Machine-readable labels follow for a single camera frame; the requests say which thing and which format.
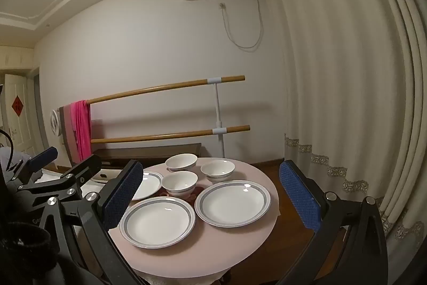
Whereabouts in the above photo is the cream curtain lace trim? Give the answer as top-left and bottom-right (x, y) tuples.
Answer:
(262, 0), (427, 243)

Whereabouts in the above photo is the mauve towel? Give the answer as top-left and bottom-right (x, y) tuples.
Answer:
(57, 103), (82, 163)

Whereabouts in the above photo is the dark wooden bench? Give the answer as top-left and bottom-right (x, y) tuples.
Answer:
(57, 143), (203, 173)

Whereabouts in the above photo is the cream overhead cabinet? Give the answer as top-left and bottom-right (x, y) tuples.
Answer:
(0, 45), (36, 71)

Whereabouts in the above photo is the white round fan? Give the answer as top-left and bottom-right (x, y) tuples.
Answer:
(50, 110), (61, 136)

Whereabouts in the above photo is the black cable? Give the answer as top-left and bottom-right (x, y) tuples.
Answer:
(0, 129), (14, 170)

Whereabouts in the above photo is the red door decoration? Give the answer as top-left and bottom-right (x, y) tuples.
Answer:
(11, 97), (25, 117)

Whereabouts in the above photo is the pink cloth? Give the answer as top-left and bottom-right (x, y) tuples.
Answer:
(70, 100), (92, 160)

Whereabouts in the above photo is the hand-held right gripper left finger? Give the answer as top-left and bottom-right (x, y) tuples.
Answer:
(42, 160), (145, 285)

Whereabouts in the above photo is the white door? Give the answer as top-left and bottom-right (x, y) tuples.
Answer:
(3, 73), (38, 156)

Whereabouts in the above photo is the white plate grey rim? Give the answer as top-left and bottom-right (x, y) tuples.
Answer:
(194, 180), (271, 227)
(119, 196), (196, 249)
(132, 170), (164, 201)

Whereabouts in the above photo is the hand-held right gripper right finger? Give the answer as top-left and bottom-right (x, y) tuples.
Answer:
(277, 160), (389, 285)

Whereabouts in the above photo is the white barre stand post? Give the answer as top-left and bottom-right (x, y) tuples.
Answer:
(207, 75), (228, 159)

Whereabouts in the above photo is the white bowl grey band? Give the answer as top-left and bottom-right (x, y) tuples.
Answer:
(161, 170), (199, 199)
(165, 153), (198, 172)
(200, 160), (236, 185)

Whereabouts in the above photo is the white storage box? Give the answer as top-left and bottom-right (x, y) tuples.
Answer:
(92, 167), (121, 186)

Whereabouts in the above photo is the round table pink printed cover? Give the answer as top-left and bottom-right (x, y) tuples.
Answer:
(108, 157), (281, 285)

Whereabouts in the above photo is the grey cloth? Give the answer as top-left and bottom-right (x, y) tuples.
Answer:
(0, 146), (34, 174)

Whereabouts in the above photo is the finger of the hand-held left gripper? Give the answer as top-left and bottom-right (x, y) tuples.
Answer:
(9, 147), (58, 184)
(18, 155), (102, 203)

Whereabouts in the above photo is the white power cable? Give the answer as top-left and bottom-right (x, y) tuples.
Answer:
(220, 0), (265, 50)

